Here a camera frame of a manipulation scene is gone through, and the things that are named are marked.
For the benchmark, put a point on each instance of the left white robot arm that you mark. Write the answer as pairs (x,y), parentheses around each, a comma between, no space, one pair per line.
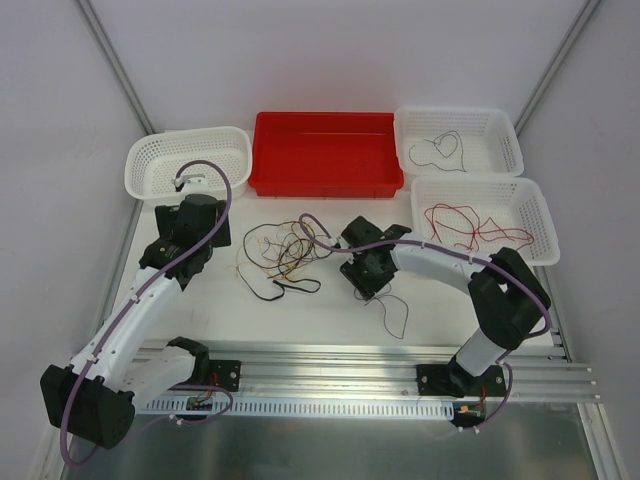
(97,395)

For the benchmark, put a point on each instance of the aluminium mounting rail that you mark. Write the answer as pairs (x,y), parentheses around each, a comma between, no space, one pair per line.
(541,374)

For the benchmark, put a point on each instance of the white rectangular basket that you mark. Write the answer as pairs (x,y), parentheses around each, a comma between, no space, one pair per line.
(483,213)
(439,140)

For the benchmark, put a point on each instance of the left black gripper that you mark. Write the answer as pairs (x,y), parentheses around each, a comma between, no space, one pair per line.
(163,218)

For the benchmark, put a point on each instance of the white slotted cable duct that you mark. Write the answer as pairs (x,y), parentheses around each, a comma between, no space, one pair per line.
(404,409)

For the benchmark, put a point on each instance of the white oval perforated basket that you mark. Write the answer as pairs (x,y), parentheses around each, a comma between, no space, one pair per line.
(153,161)

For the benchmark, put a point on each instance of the white far rectangular basket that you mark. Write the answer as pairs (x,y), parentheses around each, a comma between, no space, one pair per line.
(439,140)

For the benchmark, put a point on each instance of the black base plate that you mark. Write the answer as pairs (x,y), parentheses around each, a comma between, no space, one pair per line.
(435,380)
(221,373)

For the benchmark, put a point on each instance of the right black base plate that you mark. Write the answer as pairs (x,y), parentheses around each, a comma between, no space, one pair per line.
(435,380)

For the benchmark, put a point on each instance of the white near rectangular basket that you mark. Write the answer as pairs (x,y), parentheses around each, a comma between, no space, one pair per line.
(483,213)

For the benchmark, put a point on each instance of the red plastic bin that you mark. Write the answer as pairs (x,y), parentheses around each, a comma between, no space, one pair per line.
(325,155)

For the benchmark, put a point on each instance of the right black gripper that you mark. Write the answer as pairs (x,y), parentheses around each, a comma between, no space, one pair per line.
(368,270)

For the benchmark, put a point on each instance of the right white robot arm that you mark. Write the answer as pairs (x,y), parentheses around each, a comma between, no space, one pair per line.
(507,298)

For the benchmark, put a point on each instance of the aluminium frame post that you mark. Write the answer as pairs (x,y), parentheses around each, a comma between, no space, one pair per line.
(105,45)
(561,54)

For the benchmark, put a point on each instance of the left aluminium frame post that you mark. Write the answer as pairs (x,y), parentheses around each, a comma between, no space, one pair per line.
(105,45)

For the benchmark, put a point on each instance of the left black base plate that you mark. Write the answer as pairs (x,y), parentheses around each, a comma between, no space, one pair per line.
(221,373)

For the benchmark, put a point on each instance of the right aluminium frame post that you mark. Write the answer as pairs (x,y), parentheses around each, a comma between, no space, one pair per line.
(561,54)

